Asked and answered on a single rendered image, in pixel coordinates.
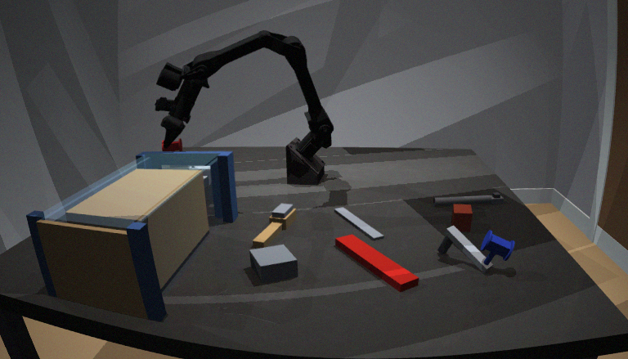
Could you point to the red rectangular bar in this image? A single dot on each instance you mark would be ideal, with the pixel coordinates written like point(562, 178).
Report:
point(398, 277)

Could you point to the clear-panelled rack with blue uprights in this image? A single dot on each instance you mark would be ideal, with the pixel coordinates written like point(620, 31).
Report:
point(124, 241)

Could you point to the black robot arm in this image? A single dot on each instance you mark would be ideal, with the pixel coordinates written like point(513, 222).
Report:
point(197, 72)

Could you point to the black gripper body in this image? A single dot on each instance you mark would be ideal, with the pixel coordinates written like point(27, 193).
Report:
point(181, 113)

